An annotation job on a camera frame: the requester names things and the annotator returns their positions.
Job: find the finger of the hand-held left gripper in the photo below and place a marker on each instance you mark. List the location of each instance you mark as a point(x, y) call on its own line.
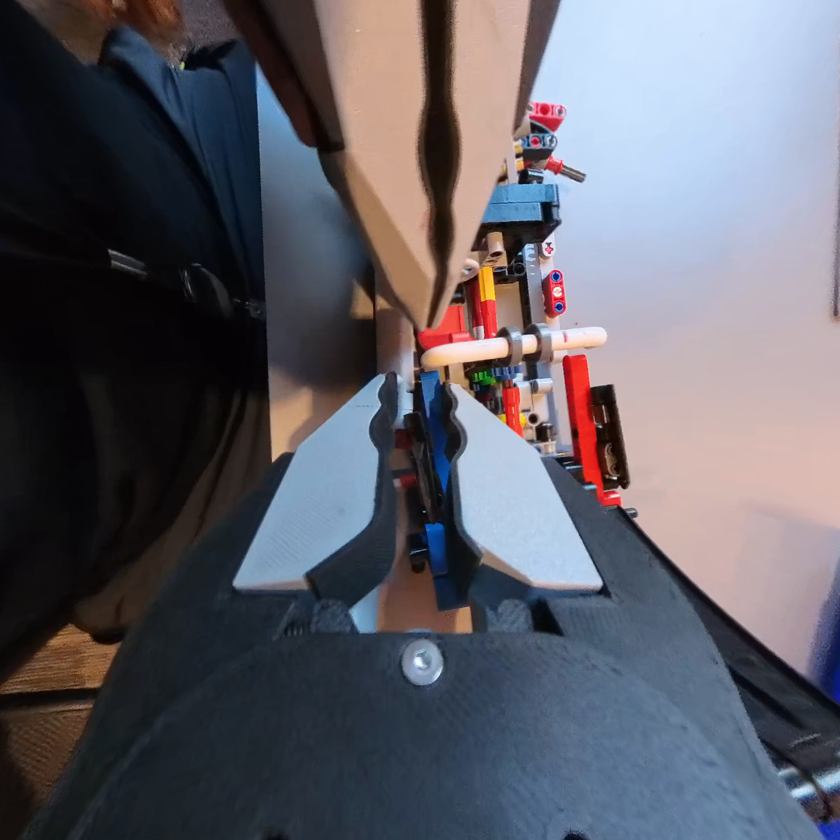
point(492, 79)
point(374, 98)

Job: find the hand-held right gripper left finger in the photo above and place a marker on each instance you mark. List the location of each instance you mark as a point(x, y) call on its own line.
point(315, 512)

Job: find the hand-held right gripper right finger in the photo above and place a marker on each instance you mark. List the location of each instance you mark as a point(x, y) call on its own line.
point(525, 518)

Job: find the toy brick vehicle model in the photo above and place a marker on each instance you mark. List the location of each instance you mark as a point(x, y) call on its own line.
point(518, 203)

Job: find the white blue brick panel assembly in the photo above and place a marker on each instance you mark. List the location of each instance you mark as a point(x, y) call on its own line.
point(394, 348)

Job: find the grey desk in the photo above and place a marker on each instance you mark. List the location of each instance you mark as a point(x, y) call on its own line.
point(689, 262)

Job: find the blue plastic bin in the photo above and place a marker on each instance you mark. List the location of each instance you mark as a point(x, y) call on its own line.
point(828, 643)

